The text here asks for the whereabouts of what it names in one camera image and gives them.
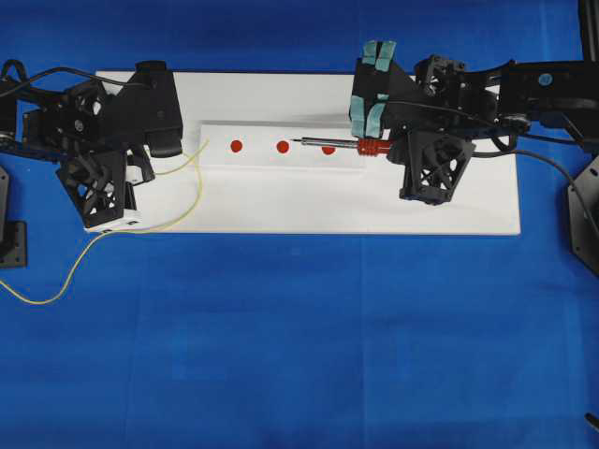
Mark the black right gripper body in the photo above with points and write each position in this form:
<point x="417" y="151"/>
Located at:
<point x="442" y="96"/>

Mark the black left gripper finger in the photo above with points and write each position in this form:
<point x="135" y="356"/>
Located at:
<point x="151" y="67"/>
<point x="163" y="141"/>

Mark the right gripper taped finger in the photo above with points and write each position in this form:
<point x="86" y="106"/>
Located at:
<point x="366" y="123"/>
<point x="378" y="54"/>

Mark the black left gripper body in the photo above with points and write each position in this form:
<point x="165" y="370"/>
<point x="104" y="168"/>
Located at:
<point x="87" y="114"/>

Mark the red-handled soldering iron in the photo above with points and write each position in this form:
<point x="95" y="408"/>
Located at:
<point x="363" y="146"/>

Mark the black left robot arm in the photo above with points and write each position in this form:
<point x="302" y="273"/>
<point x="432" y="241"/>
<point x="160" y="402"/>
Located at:
<point x="18" y="93"/>

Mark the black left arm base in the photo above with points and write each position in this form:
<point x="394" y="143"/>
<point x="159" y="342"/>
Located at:
<point x="13" y="234"/>

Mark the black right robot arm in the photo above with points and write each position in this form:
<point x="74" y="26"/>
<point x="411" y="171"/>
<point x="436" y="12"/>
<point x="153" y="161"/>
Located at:
<point x="558" y="95"/>

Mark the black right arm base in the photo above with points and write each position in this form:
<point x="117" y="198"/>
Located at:
<point x="582" y="200"/>

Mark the white foam board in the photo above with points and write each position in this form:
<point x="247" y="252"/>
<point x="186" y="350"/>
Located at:
<point x="196" y="198"/>

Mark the white marked paper strip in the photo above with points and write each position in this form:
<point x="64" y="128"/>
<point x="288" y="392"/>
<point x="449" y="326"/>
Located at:
<point x="273" y="145"/>

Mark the blue table cloth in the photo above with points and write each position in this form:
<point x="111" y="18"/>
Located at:
<point x="225" y="341"/>

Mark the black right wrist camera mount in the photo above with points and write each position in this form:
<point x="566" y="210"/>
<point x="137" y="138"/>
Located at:
<point x="433" y="165"/>

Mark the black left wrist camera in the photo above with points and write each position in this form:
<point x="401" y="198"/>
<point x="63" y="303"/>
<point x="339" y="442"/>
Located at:
<point x="97" y="186"/>

